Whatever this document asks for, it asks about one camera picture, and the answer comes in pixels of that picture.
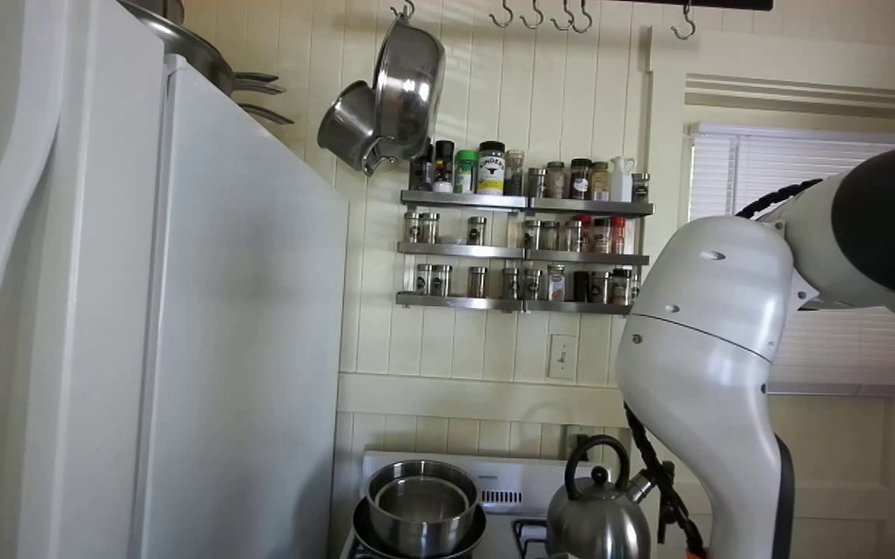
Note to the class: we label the hanging steel pot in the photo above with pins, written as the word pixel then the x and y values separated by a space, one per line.
pixel 351 128

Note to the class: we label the stainless steel kettle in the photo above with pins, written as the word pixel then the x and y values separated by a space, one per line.
pixel 599 518

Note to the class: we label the white gas stove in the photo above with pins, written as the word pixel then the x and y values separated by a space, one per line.
pixel 499 506

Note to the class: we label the white wall outlet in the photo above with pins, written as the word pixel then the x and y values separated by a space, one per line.
pixel 561 359

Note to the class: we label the stacked steel pots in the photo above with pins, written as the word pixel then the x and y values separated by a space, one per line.
pixel 419 511

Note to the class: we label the white refrigerator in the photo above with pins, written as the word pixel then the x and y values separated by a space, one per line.
pixel 168 305

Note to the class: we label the hanging steel bowl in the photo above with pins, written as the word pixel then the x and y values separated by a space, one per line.
pixel 407 81

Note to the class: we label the pans on fridge top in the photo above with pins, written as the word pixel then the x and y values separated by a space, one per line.
pixel 200 54

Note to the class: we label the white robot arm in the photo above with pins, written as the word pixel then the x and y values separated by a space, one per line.
pixel 704 333

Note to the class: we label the large white label bottle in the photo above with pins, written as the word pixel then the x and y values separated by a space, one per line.
pixel 494 170

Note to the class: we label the green lid spice bottle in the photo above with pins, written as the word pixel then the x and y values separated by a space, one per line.
pixel 465 173

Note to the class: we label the steel spice rack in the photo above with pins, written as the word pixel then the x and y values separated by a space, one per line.
pixel 522 253

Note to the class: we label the white window blind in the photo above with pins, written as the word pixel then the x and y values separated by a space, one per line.
pixel 735 167

